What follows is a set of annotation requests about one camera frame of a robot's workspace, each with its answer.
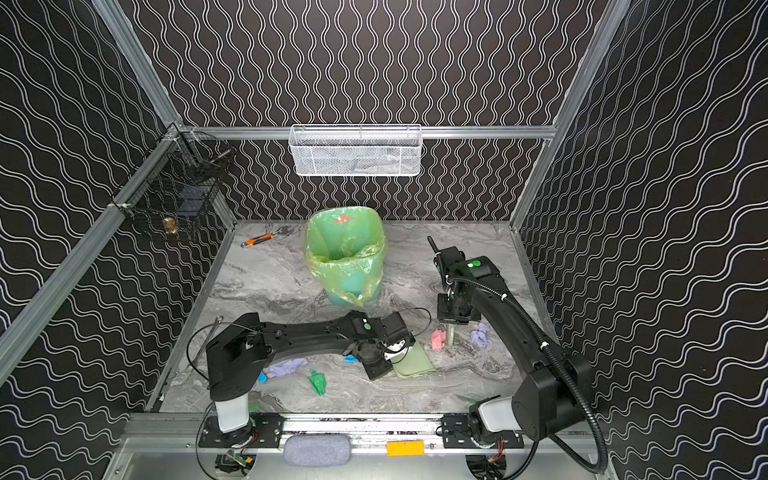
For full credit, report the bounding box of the black wire basket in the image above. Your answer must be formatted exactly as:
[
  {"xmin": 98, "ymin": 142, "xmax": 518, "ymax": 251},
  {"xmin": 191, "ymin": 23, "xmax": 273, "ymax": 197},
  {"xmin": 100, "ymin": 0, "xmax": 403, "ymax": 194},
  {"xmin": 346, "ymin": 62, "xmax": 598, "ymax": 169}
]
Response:
[{"xmin": 117, "ymin": 128, "xmax": 234, "ymax": 243}]

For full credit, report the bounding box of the green paper scrap front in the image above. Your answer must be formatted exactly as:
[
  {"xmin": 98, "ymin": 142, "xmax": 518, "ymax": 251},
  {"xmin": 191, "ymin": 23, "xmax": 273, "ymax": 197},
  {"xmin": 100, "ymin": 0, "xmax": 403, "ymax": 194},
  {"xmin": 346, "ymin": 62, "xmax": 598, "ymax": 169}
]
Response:
[{"xmin": 309, "ymin": 370, "xmax": 327, "ymax": 396}]

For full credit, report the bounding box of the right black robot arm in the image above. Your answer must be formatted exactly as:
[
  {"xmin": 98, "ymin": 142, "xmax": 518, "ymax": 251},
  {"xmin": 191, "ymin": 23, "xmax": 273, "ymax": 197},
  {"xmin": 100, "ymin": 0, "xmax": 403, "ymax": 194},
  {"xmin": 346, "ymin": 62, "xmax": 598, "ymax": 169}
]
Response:
[{"xmin": 430, "ymin": 243, "xmax": 609, "ymax": 479}]

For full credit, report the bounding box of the pale green brush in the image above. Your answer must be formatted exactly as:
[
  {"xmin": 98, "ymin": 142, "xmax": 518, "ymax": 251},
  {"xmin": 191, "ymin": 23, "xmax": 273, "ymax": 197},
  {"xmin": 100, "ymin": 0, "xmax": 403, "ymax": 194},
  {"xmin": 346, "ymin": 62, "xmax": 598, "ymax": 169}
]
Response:
[{"xmin": 444, "ymin": 324, "xmax": 455, "ymax": 348}]

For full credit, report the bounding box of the orange utility knife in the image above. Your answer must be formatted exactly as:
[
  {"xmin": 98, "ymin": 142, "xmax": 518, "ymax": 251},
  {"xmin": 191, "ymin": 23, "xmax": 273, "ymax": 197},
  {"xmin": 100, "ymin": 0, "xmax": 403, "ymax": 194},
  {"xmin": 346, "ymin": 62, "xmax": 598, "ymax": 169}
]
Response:
[{"xmin": 240, "ymin": 226, "xmax": 296, "ymax": 248}]

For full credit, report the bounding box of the pink paper scrap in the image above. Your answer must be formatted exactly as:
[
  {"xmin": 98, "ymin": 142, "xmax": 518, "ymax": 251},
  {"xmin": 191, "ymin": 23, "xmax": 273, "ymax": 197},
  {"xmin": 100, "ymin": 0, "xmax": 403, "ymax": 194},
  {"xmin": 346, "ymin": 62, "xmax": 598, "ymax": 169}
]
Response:
[{"xmin": 430, "ymin": 329, "xmax": 447, "ymax": 350}]

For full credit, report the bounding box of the green bin with bag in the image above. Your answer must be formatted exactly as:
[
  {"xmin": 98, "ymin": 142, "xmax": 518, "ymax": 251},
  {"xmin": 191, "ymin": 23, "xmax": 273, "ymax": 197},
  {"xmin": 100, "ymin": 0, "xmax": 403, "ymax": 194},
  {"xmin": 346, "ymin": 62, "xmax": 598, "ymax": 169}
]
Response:
[{"xmin": 304, "ymin": 206, "xmax": 388, "ymax": 307}]

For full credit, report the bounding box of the white wire basket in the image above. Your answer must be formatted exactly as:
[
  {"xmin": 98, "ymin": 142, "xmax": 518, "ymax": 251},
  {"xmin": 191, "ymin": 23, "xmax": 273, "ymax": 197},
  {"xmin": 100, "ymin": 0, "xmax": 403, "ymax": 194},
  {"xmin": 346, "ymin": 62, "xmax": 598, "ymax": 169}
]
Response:
[{"xmin": 288, "ymin": 124, "xmax": 424, "ymax": 177}]

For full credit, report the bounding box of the brass object in basket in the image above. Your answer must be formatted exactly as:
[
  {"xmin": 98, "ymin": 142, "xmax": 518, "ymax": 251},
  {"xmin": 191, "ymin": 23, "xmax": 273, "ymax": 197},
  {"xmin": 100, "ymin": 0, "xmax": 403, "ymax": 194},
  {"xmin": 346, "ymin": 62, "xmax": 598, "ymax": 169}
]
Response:
[{"xmin": 162, "ymin": 217, "xmax": 179, "ymax": 236}]

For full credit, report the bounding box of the yellow block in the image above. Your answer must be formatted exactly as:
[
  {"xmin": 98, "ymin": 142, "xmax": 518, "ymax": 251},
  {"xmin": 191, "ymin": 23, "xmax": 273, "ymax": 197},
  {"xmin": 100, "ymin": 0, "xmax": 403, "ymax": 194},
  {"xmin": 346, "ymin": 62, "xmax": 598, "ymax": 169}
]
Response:
[{"xmin": 386, "ymin": 440, "xmax": 425, "ymax": 458}]

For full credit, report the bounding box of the silver wrench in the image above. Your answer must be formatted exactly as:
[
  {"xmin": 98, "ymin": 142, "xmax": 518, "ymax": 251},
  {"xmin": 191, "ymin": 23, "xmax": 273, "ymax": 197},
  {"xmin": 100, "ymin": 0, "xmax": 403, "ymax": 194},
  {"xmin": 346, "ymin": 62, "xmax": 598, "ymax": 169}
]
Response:
[{"xmin": 190, "ymin": 316, "xmax": 224, "ymax": 366}]

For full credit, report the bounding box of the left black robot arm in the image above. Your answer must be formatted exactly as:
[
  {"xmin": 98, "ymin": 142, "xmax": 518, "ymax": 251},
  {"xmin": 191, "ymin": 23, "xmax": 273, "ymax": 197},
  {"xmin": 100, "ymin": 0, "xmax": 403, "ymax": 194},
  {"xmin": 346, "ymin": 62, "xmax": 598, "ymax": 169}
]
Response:
[{"xmin": 205, "ymin": 310, "xmax": 415, "ymax": 434}]

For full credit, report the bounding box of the pale green dustpan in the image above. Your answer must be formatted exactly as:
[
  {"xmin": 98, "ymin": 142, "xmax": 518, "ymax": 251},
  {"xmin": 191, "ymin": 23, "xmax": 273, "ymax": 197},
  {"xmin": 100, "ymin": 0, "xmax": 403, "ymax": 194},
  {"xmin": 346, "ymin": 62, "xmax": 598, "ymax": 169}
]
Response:
[{"xmin": 390, "ymin": 342, "xmax": 435, "ymax": 378}]

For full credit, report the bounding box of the purple paper scrap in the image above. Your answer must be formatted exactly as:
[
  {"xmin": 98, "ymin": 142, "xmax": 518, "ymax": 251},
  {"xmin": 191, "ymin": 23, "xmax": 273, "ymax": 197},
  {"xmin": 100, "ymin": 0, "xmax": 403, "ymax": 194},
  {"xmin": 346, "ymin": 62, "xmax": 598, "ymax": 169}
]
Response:
[
  {"xmin": 265, "ymin": 358, "xmax": 308, "ymax": 379},
  {"xmin": 470, "ymin": 323, "xmax": 492, "ymax": 349}
]

